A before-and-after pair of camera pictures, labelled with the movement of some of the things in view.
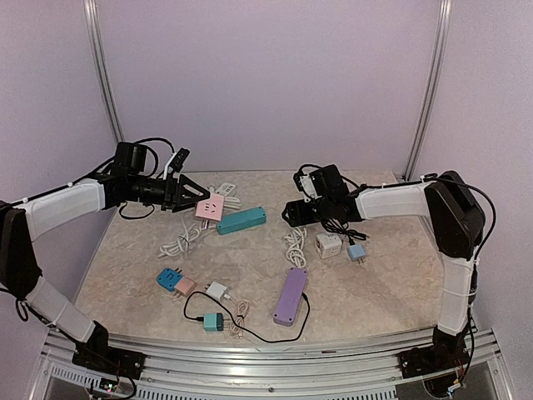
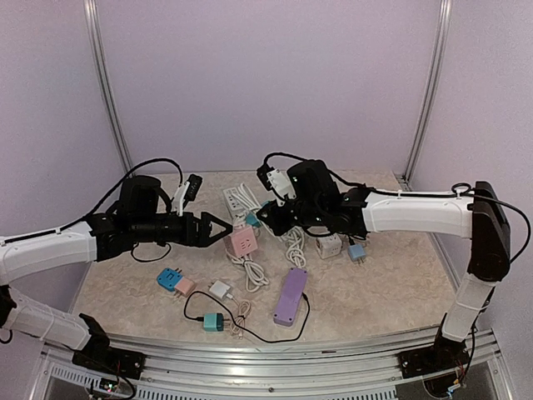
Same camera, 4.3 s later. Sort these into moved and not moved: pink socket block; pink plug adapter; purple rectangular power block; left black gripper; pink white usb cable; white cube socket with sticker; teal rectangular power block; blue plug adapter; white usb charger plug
Moved: teal rectangular power block; left black gripper; pink socket block
Not moved: white usb charger plug; white cube socket with sticker; pink plug adapter; pink white usb cable; purple rectangular power block; blue plug adapter
